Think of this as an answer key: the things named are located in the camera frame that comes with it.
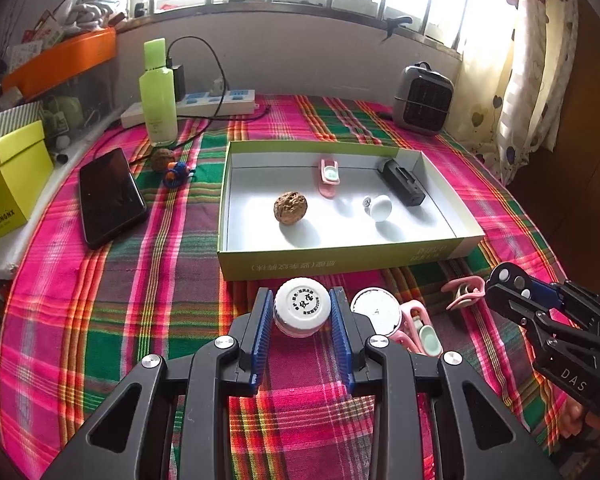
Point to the black smartphone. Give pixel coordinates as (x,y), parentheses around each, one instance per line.
(110,197)

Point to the patterned cream curtain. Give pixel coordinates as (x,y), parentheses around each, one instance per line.
(530,85)

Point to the white gloves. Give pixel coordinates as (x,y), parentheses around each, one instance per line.
(90,10)

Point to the yellow-green box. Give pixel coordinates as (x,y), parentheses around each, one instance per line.
(15,185)

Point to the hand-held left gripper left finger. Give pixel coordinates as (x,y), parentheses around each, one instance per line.
(262,332)

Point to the small brown walnut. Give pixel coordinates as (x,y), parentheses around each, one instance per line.
(161,159)

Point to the white blue power strip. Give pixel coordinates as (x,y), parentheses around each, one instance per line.
(230,101)

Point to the green plastic bottle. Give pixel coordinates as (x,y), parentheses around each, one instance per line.
(157,105)

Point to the black charger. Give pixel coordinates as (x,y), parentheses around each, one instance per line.
(179,82)

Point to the orange tray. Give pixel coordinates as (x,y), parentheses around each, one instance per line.
(75,55)

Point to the striped box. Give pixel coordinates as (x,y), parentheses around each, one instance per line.
(10,120)

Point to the grey small heater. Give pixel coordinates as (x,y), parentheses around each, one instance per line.
(425,105)

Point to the white plug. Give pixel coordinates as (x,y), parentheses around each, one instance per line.
(219,86)

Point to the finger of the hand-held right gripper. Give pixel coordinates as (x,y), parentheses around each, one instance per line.
(535,320)
(542,292)

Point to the green white cardboard box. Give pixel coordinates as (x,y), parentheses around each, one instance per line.
(330,262)

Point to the clear storage bin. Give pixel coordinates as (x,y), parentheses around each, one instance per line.
(100,90)

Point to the person's right hand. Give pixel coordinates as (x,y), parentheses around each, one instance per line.
(575,415)

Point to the colourful paper packets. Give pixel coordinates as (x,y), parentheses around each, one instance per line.
(40,35)

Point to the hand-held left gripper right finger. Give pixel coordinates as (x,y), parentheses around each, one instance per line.
(340,332)

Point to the black rectangular battery pack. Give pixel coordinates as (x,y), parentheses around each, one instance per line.
(402,182)

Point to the white green spool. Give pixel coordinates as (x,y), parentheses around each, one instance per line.
(375,310)

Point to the large brown walnut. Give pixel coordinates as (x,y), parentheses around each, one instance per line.
(290,207)

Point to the blue toy figure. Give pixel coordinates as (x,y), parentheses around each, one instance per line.
(172,175)

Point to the white knob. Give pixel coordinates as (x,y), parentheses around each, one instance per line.
(381,207)

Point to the white round jar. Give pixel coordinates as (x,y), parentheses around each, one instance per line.
(302,305)

